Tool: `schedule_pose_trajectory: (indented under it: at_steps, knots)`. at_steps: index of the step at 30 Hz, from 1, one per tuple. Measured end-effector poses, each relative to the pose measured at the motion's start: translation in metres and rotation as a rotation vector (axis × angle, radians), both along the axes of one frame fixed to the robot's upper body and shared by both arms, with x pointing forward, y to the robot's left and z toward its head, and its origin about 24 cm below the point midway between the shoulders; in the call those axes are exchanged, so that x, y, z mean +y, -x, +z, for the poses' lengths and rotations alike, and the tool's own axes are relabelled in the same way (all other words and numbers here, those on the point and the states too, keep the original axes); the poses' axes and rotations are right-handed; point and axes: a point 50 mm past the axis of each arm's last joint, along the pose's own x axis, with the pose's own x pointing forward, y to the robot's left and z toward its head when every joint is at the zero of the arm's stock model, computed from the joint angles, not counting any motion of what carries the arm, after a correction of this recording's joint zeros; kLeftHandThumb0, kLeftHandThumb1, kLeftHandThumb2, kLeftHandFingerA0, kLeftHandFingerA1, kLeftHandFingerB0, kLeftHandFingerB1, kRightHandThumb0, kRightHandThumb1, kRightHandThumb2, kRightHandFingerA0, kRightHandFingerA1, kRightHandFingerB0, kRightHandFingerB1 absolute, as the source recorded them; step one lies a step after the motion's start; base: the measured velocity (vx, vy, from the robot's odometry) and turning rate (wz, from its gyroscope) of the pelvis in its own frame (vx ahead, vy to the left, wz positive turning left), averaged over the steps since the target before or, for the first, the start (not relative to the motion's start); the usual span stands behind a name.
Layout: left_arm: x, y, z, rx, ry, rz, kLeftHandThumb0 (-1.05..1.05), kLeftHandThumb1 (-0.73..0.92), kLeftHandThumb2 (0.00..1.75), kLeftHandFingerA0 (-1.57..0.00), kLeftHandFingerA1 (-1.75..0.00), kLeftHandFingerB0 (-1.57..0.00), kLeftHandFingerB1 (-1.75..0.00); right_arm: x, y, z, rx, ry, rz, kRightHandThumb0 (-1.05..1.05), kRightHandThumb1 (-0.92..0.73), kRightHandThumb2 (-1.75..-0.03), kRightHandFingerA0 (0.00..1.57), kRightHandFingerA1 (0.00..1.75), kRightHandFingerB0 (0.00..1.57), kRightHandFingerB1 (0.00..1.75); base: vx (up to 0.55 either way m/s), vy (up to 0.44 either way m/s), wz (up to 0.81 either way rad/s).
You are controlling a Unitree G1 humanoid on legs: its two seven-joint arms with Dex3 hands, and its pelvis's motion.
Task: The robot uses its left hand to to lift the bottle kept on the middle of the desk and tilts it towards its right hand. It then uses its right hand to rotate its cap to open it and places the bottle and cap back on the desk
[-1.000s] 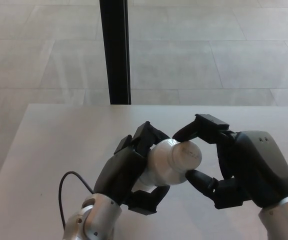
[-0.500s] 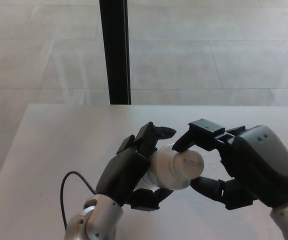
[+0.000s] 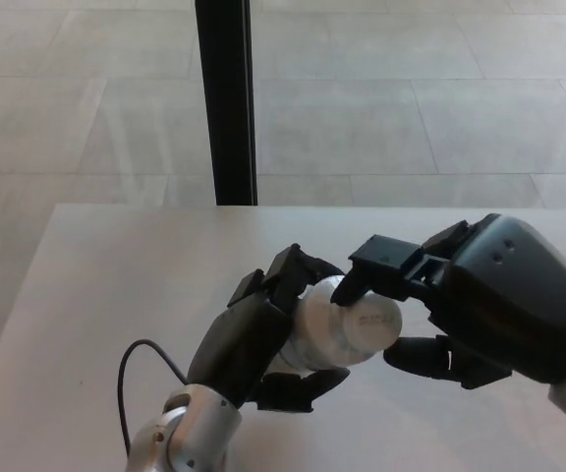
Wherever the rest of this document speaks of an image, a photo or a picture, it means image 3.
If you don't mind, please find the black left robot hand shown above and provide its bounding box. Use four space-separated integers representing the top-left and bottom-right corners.
186 242 353 415

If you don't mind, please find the white bottle cap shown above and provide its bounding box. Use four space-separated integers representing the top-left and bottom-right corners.
344 289 404 363

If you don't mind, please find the white plastic bottle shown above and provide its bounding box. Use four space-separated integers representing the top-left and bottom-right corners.
272 274 364 373

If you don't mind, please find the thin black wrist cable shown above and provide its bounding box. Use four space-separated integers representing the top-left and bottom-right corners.
117 338 191 444

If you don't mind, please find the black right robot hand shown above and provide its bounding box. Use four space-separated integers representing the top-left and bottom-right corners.
330 212 566 391

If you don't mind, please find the black vertical window post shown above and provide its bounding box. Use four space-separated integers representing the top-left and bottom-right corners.
196 0 259 207

